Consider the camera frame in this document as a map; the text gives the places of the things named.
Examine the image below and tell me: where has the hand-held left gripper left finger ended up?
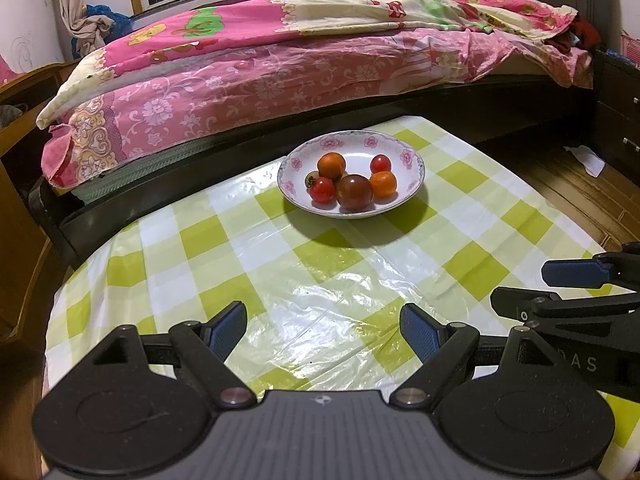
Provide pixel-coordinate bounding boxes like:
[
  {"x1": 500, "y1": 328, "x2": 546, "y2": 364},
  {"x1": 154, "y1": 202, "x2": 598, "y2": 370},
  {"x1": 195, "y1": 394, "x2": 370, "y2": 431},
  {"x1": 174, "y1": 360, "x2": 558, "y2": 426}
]
[{"x1": 92, "y1": 301, "x2": 256, "y2": 406}]

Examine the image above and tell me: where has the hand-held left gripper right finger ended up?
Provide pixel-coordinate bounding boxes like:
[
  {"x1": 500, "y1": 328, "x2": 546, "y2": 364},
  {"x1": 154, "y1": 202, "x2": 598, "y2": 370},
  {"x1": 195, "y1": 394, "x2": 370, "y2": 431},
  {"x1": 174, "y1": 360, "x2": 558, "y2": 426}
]
[{"x1": 389, "y1": 303, "x2": 556, "y2": 406}]

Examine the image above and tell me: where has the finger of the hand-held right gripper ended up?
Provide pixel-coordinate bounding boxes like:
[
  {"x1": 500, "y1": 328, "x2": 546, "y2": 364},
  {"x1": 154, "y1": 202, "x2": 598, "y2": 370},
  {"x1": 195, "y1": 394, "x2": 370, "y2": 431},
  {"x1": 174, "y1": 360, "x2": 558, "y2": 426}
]
[
  {"x1": 490, "y1": 287, "x2": 640, "y2": 333},
  {"x1": 541, "y1": 241, "x2": 640, "y2": 291}
]

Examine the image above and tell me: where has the orange mandarin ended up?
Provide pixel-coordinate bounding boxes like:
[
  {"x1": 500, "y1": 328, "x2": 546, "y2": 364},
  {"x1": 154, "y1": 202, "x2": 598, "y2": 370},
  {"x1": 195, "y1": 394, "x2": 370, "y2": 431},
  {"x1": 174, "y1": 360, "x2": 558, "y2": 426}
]
[
  {"x1": 370, "y1": 171, "x2": 398, "y2": 199},
  {"x1": 318, "y1": 152, "x2": 347, "y2": 179}
]

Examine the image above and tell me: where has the white floral-rimmed plate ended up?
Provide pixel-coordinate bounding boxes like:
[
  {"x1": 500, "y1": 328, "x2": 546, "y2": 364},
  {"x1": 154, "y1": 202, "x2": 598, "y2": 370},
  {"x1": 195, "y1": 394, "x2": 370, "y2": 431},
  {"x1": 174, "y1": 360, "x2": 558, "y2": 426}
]
[{"x1": 277, "y1": 130, "x2": 426, "y2": 219}]

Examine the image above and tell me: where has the green checked plastic tablecloth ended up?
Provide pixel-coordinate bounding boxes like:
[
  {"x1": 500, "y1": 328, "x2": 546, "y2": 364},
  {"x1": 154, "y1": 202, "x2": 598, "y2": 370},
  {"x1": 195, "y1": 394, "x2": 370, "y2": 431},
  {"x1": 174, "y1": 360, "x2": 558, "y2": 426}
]
[{"x1": 42, "y1": 115, "x2": 640, "y2": 466}]

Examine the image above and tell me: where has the white paper scrap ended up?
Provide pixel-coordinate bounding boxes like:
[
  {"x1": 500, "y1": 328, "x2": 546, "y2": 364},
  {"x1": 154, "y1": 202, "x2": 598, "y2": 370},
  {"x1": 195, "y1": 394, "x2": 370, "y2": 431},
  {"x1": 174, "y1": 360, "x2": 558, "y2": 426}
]
[{"x1": 564, "y1": 145, "x2": 606, "y2": 177}]

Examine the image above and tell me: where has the large dark red tomato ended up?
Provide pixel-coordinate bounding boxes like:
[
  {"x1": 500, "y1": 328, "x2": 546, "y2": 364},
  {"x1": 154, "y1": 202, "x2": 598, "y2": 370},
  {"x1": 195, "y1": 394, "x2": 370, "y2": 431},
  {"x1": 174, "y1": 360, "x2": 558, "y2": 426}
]
[{"x1": 336, "y1": 174, "x2": 374, "y2": 212}]

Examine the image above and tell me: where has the dark wooden nightstand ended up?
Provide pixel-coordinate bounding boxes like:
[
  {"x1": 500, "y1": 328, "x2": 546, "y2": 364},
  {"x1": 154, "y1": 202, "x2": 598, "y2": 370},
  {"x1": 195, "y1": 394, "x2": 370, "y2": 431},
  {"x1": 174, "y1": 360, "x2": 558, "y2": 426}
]
[{"x1": 592, "y1": 45, "x2": 640, "y2": 181}]

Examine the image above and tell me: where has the grey-green mattress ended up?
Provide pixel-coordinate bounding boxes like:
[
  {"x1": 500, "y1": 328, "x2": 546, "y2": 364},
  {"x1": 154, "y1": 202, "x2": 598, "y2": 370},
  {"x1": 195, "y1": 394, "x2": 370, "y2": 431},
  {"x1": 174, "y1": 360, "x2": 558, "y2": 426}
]
[{"x1": 70, "y1": 137, "x2": 211, "y2": 206}]

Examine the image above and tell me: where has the pink plastic basket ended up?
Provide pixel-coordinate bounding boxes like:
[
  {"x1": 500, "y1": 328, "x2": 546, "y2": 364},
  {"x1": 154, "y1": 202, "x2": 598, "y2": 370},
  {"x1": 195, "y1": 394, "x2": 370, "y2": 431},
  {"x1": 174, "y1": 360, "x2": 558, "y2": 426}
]
[{"x1": 620, "y1": 32, "x2": 640, "y2": 68}]

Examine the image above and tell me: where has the red cloth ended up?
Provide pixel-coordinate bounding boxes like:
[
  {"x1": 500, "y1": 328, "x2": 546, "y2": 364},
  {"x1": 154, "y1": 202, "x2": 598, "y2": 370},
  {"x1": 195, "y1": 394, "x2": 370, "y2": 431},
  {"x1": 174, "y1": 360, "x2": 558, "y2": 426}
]
[{"x1": 570, "y1": 15, "x2": 601, "y2": 53}]

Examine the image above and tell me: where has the pink floral bedsheet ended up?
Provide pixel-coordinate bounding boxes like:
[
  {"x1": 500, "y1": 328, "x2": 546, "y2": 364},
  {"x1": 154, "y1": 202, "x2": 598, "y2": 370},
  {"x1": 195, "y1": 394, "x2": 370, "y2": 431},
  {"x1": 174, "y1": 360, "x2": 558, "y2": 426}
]
[{"x1": 42, "y1": 27, "x2": 596, "y2": 188}]

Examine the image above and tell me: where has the pink cartoon printed quilt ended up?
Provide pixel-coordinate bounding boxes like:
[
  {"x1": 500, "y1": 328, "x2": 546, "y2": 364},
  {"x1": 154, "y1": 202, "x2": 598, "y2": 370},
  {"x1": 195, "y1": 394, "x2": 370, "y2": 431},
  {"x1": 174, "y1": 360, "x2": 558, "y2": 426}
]
[{"x1": 36, "y1": 0, "x2": 578, "y2": 128}]

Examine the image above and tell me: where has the blue cloth bundle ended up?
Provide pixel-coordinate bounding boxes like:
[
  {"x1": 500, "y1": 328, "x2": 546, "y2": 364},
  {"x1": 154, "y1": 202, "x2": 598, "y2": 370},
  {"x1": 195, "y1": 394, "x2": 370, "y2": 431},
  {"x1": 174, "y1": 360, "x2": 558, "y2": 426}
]
[{"x1": 85, "y1": 4, "x2": 133, "y2": 36}]

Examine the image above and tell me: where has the beige curtain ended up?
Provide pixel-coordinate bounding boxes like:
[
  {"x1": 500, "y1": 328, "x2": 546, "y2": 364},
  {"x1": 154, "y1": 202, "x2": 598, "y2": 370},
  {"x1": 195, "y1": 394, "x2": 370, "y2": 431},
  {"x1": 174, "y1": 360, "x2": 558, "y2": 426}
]
[{"x1": 47, "y1": 0, "x2": 116, "y2": 58}]

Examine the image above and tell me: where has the dark wooden bed frame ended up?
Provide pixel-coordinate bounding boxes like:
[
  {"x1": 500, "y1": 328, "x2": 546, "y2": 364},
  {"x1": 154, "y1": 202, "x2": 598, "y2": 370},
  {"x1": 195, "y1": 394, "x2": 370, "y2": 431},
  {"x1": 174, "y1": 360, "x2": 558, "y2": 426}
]
[{"x1": 27, "y1": 72, "x2": 598, "y2": 271}]

